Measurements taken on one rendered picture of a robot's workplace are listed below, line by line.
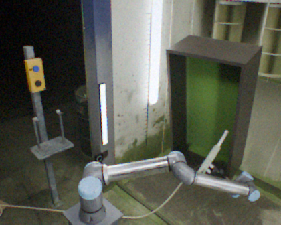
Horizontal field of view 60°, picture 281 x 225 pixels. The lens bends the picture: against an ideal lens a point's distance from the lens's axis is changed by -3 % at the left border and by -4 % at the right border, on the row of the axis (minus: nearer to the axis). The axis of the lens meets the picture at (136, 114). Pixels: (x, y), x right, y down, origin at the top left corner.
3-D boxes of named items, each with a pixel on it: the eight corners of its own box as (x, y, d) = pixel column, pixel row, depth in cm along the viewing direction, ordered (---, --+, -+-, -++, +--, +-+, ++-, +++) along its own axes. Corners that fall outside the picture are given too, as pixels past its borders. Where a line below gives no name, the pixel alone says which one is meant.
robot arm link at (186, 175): (178, 171, 157) (265, 193, 170) (175, 159, 168) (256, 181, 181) (171, 185, 161) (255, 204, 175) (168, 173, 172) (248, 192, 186)
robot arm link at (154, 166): (77, 177, 168) (187, 159, 167) (81, 162, 184) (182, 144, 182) (84, 194, 175) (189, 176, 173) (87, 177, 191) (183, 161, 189)
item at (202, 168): (190, 182, 200) (203, 177, 180) (185, 179, 200) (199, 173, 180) (217, 140, 223) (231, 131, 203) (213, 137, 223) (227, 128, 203)
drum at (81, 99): (75, 142, 370) (69, 85, 331) (112, 134, 393) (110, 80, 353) (86, 164, 323) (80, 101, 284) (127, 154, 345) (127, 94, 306)
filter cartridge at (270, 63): (263, 88, 255) (282, 3, 218) (243, 78, 287) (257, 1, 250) (292, 86, 262) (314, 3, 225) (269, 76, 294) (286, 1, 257)
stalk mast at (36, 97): (56, 200, 266) (30, 45, 193) (59, 203, 262) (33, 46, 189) (51, 203, 262) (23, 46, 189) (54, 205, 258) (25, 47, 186)
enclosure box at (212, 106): (189, 142, 277) (189, 34, 208) (241, 163, 242) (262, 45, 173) (171, 161, 256) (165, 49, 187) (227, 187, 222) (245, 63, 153)
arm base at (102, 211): (89, 229, 159) (87, 219, 155) (73, 213, 171) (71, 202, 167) (112, 213, 171) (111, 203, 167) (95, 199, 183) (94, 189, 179)
